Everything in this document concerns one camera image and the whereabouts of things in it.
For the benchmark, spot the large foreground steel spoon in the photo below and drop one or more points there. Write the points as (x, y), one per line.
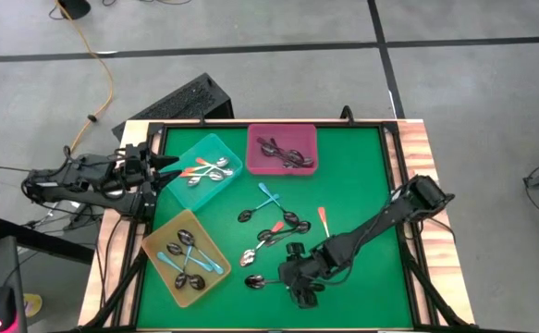
(255, 281)

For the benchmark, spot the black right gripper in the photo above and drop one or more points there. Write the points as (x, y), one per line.
(301, 270)

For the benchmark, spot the green table mat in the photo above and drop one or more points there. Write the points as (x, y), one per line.
(366, 148)

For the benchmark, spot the black table frame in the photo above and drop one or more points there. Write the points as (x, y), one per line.
(154, 128)

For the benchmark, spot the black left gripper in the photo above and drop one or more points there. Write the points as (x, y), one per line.
(139, 166)

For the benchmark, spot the amber translucent plastic bin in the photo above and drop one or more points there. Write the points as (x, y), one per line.
(162, 242)

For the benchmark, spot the black computer case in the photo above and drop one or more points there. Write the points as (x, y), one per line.
(181, 104)

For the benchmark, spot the teal translucent plastic bin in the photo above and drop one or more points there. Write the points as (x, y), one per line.
(199, 196)

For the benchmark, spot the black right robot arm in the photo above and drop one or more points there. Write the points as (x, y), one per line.
(389, 217)

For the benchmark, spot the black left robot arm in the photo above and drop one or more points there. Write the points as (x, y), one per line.
(89, 185)

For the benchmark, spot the black round stand base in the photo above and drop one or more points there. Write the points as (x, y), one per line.
(74, 7)

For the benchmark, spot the black computer mouse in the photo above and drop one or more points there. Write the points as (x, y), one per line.
(0, 305)

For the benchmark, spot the yellow round sticker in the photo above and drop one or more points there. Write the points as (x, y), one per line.
(35, 303)

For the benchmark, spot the pink plastic bin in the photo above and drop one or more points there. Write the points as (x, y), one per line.
(297, 134)

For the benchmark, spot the black frame strut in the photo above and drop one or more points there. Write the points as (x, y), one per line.
(120, 290)
(428, 287)

